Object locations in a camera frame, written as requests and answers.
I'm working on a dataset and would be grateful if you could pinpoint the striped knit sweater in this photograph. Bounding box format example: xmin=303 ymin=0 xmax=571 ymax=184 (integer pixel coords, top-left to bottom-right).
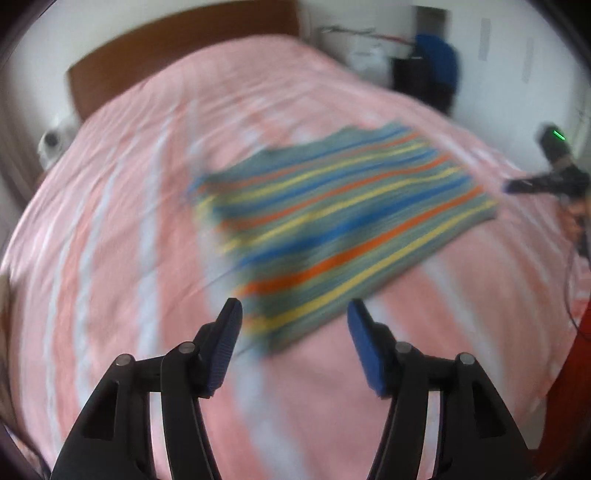
xmin=188 ymin=122 xmax=497 ymax=352

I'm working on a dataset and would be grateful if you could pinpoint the person's right hand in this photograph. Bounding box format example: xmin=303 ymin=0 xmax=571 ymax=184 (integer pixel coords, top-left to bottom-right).
xmin=558 ymin=196 xmax=590 ymax=260

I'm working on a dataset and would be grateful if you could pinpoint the blue hanging garment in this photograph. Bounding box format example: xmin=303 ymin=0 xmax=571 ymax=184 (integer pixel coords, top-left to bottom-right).
xmin=415 ymin=34 xmax=460 ymax=90

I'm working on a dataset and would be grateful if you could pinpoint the black suitcase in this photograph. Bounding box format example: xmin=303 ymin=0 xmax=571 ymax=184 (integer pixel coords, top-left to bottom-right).
xmin=392 ymin=57 xmax=456 ymax=116

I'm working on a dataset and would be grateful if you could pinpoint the pink striped bed cover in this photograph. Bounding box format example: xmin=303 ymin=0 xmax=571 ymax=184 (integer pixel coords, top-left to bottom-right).
xmin=2 ymin=36 xmax=590 ymax=479

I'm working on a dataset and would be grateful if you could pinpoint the white plastic bag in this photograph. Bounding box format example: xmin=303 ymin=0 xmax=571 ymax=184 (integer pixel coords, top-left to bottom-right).
xmin=346 ymin=45 xmax=393 ymax=89

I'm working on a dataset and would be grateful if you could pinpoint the white round fan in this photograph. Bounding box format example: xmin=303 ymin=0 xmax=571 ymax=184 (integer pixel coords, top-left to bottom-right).
xmin=37 ymin=128 xmax=73 ymax=171

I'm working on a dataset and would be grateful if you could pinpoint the wooden headboard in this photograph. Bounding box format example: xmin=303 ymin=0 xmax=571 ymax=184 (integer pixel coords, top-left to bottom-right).
xmin=67 ymin=0 xmax=300 ymax=121

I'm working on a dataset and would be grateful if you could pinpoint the clothes rack rail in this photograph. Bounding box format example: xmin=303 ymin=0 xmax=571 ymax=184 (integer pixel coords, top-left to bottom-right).
xmin=320 ymin=25 xmax=415 ymax=46

